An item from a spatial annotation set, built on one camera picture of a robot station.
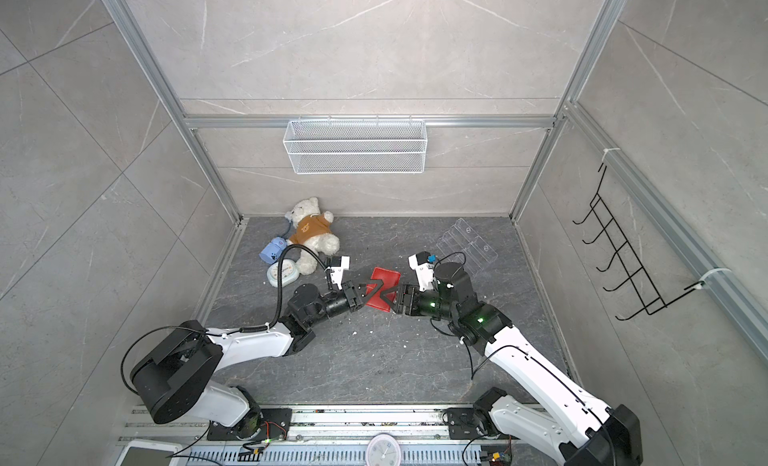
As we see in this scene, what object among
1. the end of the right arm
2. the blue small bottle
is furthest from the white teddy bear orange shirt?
the end of the right arm

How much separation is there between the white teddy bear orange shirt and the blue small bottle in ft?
0.08

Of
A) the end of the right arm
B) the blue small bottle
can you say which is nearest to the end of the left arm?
the end of the right arm

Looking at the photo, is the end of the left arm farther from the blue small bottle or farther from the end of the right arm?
the blue small bottle

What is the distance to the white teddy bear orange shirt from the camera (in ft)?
3.28

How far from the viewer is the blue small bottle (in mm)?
1046
